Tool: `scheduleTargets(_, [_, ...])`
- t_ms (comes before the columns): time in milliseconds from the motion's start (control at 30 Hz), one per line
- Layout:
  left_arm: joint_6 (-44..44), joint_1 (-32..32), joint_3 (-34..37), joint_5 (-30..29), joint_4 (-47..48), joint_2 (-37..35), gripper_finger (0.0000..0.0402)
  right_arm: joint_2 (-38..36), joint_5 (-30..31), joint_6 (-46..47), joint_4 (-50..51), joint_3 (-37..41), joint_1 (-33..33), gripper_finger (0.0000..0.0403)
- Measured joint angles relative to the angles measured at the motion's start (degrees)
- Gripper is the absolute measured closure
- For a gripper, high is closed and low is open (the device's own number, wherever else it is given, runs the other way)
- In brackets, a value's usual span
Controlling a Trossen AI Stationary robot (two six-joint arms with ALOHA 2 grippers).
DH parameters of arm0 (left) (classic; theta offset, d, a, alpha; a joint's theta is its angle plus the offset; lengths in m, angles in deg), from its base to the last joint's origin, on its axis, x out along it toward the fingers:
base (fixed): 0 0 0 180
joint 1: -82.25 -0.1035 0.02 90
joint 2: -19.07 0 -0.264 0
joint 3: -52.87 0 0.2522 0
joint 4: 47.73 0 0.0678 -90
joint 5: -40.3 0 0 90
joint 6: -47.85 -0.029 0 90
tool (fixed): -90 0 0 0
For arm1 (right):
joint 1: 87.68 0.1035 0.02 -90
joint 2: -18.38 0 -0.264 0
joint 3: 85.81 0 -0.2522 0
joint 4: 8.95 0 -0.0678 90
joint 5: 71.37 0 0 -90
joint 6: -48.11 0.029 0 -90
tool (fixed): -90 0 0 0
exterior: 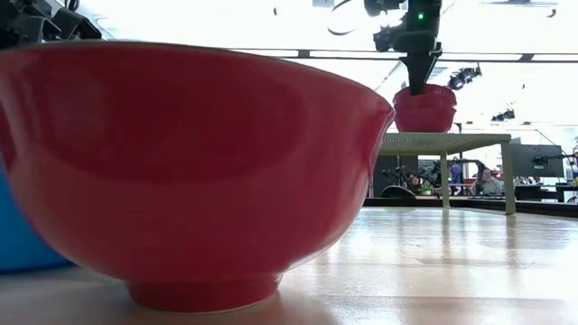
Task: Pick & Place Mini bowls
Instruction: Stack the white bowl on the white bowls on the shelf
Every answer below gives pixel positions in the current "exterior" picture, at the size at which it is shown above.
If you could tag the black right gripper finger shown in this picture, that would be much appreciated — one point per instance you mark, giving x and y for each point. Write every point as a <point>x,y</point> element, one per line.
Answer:
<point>420,72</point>

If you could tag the blue plastic bowl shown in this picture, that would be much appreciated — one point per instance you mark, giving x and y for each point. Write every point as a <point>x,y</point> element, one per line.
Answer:
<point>18,239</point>

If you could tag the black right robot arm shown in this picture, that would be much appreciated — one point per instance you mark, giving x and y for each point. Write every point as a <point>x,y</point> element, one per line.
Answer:
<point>426,25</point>

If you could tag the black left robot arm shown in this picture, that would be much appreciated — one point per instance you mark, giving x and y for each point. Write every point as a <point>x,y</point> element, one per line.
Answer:
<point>27,25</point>

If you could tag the black ceiling spotlight cluster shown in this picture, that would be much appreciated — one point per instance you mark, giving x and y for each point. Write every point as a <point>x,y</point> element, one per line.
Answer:
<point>463,77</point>
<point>503,115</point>

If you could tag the person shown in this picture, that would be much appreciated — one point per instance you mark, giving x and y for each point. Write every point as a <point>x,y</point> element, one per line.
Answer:
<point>456,173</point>
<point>490,186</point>

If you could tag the small green potted plant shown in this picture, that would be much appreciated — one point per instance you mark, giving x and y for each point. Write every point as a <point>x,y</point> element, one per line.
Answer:
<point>426,188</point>

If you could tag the black chair back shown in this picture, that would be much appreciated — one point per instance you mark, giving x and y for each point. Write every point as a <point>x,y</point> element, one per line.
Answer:
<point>397,192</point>

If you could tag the black computer monitor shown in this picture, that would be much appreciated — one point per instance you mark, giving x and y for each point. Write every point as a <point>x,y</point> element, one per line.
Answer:
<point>533,160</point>

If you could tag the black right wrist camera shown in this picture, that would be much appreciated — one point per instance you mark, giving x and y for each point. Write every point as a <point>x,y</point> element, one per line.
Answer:
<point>388,39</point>

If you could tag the black overhead rail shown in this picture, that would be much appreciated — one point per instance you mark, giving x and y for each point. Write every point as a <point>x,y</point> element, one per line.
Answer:
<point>304,53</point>

